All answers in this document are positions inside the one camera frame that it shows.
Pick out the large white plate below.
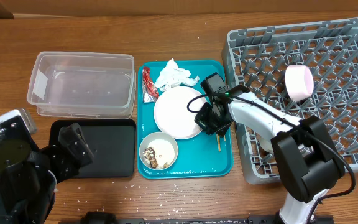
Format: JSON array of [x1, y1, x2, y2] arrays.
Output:
[[154, 86, 202, 139]]

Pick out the white cup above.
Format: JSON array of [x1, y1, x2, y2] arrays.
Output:
[[259, 138, 273, 154]]

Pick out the red foil wrapper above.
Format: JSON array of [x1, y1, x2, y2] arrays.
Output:
[[141, 67, 160, 103]]

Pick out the small pink bowl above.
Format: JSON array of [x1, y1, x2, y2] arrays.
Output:
[[285, 65, 314, 102]]

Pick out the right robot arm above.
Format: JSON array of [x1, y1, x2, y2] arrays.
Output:
[[195, 84, 346, 223]]

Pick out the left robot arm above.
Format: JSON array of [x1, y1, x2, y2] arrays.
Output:
[[0, 116, 93, 223]]

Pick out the grey dishwasher rack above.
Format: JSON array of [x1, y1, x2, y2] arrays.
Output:
[[222, 18, 358, 172]]

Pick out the black plastic tray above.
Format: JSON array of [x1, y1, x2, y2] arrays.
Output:
[[49, 119, 136, 179]]

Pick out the teal serving tray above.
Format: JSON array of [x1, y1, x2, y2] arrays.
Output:
[[137, 59, 234, 180]]

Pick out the clear plastic bin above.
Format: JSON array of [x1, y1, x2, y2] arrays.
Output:
[[27, 51, 136, 119]]

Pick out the crumpled white napkin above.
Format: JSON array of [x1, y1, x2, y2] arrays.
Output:
[[154, 58, 200, 92]]

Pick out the grey bowl with rice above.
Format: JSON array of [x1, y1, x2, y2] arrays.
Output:
[[139, 132, 178, 171]]

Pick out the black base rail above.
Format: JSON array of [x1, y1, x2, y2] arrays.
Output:
[[57, 211, 335, 224]]

